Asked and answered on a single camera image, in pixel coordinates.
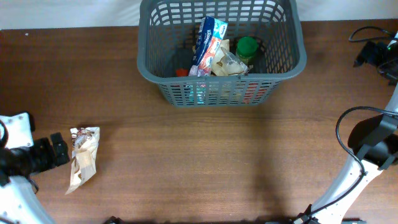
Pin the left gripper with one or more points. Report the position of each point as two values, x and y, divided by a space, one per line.
47 161

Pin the brown white snack bag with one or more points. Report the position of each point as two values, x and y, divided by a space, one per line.
85 142

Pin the green lidded glass jar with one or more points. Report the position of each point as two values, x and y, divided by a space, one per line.
246 49

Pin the white brown panko bag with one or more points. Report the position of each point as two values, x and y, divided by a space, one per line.
217 60

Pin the Kleenex tissue multipack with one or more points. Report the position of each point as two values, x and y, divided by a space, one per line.
209 38

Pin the grey plastic shopping basket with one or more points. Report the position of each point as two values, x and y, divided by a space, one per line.
262 46

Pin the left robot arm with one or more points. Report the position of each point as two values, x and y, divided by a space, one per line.
21 158

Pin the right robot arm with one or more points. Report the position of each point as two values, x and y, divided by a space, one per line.
372 144

